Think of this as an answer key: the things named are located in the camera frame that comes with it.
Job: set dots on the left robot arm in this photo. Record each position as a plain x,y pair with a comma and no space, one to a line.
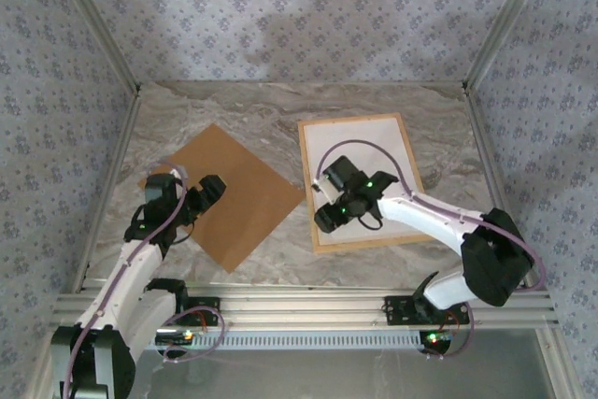
131,277

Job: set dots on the brown backing board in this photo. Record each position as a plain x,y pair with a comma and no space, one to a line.
247,212

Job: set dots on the light wooden picture frame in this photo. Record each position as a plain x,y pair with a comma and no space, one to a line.
350,119

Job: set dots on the seaside photo print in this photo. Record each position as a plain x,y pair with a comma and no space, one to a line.
374,146

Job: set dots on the aluminium corner post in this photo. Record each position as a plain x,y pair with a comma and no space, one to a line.
498,30
105,30

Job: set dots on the aluminium mounting rail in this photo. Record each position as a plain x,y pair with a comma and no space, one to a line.
303,310

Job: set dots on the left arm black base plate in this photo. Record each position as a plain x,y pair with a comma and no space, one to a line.
205,312

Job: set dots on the aluminium side rail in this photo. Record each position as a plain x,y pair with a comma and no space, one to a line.
493,161
108,184

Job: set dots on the grey metal panel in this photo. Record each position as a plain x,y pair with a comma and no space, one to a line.
303,375

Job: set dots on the aluminium frame leg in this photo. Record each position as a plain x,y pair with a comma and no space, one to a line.
39,371
560,366

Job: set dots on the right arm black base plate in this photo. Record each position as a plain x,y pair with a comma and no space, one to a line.
397,310

